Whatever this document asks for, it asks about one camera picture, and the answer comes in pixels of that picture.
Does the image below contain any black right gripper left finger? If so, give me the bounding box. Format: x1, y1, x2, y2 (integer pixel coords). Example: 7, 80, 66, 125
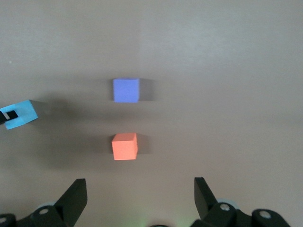
0, 178, 88, 227

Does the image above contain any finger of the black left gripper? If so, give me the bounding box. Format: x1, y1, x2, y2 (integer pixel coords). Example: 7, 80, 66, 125
0, 110, 18, 125

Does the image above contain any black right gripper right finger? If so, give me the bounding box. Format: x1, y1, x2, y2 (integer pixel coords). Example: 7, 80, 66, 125
190, 177, 292, 227

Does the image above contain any light blue foam cube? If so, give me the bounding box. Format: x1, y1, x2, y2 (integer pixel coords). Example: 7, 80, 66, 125
0, 99, 39, 131

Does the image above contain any orange foam cube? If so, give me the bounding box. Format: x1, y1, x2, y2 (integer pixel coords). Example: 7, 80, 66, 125
111, 132, 139, 161

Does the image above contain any purple foam cube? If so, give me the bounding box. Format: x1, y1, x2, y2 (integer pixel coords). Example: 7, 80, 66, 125
112, 78, 142, 104

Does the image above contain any brown table cover cloth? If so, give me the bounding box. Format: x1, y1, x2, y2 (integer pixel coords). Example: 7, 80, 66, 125
0, 0, 303, 227

